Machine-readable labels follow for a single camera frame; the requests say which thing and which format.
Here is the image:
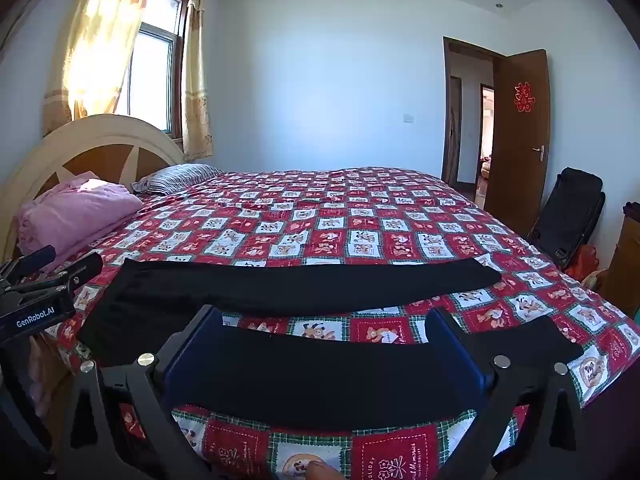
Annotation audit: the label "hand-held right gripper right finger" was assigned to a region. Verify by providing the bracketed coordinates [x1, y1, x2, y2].
[425, 307, 588, 480]

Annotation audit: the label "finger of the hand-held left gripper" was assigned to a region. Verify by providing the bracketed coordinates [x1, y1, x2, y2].
[0, 245, 57, 286]
[10, 251, 104, 306]

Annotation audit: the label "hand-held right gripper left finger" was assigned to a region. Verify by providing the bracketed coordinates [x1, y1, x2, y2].
[60, 304, 226, 480]

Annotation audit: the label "black pants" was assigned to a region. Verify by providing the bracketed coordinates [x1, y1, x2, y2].
[77, 257, 585, 433]

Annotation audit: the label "person's right hand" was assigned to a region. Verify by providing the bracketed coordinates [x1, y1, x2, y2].
[304, 461, 347, 480]

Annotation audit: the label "pink folded blanket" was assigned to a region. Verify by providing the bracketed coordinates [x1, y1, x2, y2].
[15, 172, 146, 273]

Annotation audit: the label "striped pillow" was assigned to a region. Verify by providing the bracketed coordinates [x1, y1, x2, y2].
[131, 163, 226, 196]

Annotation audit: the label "cream wooden headboard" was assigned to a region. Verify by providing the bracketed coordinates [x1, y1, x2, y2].
[0, 114, 186, 261]

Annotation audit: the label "orange bag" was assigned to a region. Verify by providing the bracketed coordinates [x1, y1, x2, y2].
[567, 245, 601, 283]

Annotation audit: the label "red checkered printed bed sheet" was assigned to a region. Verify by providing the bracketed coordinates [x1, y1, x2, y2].
[30, 165, 631, 480]

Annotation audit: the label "black folding chair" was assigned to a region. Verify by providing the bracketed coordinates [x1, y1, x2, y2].
[525, 167, 606, 273]

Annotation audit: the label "brown wooden door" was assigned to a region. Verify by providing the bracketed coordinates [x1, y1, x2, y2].
[482, 49, 551, 238]

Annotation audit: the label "brown cardboard box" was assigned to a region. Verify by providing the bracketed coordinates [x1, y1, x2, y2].
[600, 202, 640, 311]

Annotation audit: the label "wide yellow curtain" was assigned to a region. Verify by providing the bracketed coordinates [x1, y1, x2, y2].
[42, 0, 166, 136]

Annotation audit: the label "narrow yellow curtain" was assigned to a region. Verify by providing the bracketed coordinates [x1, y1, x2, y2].
[181, 0, 215, 161]

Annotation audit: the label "red paper door decoration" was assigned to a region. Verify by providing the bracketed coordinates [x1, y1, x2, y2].
[514, 80, 535, 112]

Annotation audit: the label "brown door frame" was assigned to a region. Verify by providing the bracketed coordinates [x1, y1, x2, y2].
[442, 36, 506, 196]

